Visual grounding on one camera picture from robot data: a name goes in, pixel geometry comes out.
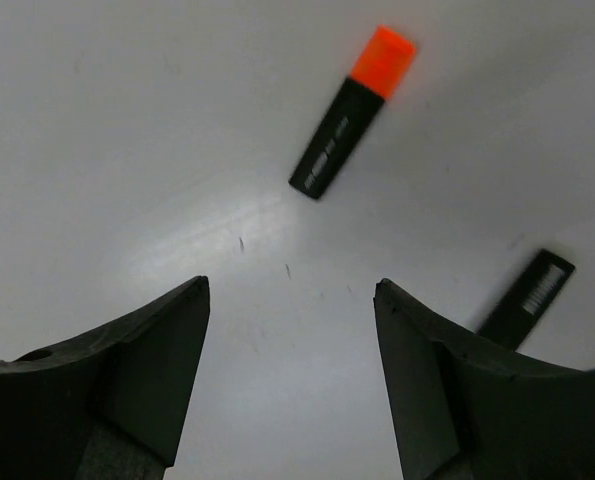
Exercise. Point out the green cap black highlighter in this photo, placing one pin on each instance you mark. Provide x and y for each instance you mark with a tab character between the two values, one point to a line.
524	303

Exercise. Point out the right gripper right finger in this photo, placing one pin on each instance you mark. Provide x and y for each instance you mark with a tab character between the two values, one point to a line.
464	407

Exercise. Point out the orange cap black highlighter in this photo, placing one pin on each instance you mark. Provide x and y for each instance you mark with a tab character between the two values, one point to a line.
370	82

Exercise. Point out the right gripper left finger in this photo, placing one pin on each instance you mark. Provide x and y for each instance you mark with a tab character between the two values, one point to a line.
110	403

